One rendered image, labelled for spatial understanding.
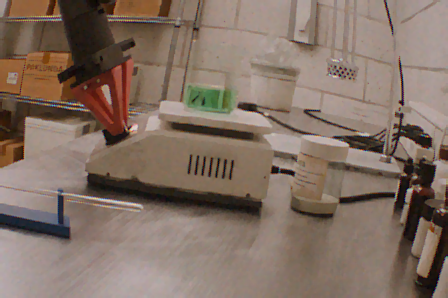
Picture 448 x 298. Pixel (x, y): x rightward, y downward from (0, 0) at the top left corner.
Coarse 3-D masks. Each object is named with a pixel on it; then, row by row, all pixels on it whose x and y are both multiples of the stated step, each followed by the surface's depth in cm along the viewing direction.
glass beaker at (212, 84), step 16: (192, 48) 76; (208, 48) 75; (224, 48) 75; (240, 48) 76; (192, 64) 76; (208, 64) 75; (224, 64) 75; (240, 64) 77; (192, 80) 76; (208, 80) 75; (224, 80) 75; (240, 80) 77; (192, 96) 76; (208, 96) 75; (224, 96) 76; (208, 112) 76; (224, 112) 76
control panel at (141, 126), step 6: (144, 120) 83; (138, 126) 80; (144, 126) 77; (132, 132) 77; (138, 132) 74; (102, 138) 85; (126, 138) 74; (96, 144) 81; (102, 144) 78; (114, 144) 74; (96, 150) 76; (102, 150) 73
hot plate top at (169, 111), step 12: (168, 108) 77; (180, 108) 78; (168, 120) 73; (180, 120) 73; (192, 120) 73; (204, 120) 73; (216, 120) 74; (228, 120) 74; (240, 120) 75; (252, 120) 77; (264, 120) 79; (252, 132) 74; (264, 132) 74
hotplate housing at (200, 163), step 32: (160, 128) 74; (192, 128) 75; (96, 160) 73; (128, 160) 73; (160, 160) 73; (192, 160) 73; (224, 160) 74; (256, 160) 74; (160, 192) 74; (192, 192) 74; (224, 192) 74; (256, 192) 74
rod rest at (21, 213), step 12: (0, 204) 53; (60, 204) 53; (0, 216) 51; (12, 216) 51; (24, 216) 52; (36, 216) 53; (48, 216) 54; (60, 216) 53; (36, 228) 52; (48, 228) 52; (60, 228) 53
